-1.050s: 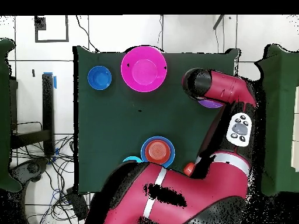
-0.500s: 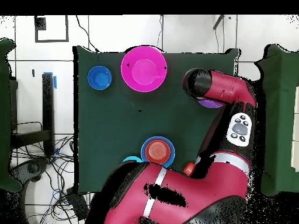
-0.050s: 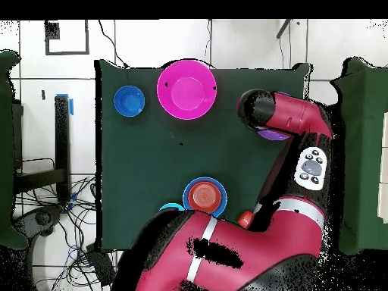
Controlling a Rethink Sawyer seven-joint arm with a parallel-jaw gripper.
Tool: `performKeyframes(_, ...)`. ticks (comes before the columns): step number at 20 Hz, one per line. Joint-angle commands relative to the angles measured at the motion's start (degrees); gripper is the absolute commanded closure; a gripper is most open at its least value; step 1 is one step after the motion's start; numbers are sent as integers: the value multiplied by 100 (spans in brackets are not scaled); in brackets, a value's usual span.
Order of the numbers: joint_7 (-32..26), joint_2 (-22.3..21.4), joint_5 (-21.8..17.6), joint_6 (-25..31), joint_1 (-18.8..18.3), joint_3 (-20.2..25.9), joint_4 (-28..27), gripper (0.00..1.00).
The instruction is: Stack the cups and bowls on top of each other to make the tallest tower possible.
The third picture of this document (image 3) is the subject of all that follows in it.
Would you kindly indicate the orange plastic bowl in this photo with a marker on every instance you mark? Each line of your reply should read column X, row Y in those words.
column 204, row 196

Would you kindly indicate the white box stack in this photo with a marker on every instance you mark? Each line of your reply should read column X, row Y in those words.
column 384, row 182

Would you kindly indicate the orange plastic cup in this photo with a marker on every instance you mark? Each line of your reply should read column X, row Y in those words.
column 245, row 219

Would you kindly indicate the large light blue bowl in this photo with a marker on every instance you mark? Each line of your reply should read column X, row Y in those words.
column 185, row 194

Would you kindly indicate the large pink plastic bowl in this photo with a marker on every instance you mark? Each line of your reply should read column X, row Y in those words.
column 186, row 89

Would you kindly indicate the black metal stand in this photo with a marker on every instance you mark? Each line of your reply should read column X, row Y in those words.
column 62, row 136

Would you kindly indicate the small dark blue bowl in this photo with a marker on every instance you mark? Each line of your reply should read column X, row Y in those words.
column 129, row 101

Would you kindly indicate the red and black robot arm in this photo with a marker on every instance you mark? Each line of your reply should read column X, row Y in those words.
column 257, row 242

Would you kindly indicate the large purple plastic bowl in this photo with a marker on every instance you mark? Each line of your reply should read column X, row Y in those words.
column 272, row 135

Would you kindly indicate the green cloth side table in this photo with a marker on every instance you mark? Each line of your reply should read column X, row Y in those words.
column 363, row 151
column 6, row 151

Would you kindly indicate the small cyan ribbed bowl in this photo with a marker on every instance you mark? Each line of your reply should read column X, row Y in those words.
column 171, row 206

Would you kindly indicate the dark green tablecloth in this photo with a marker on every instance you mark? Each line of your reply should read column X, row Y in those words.
column 151, row 151

